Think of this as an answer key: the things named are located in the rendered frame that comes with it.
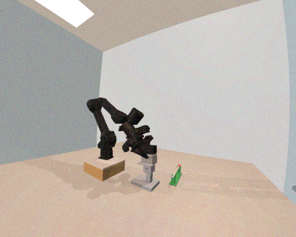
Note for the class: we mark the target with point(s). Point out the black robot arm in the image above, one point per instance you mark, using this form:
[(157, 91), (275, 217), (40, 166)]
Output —
[(108, 138)]

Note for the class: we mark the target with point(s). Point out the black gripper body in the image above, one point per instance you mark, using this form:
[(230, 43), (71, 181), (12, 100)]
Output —
[(132, 140)]

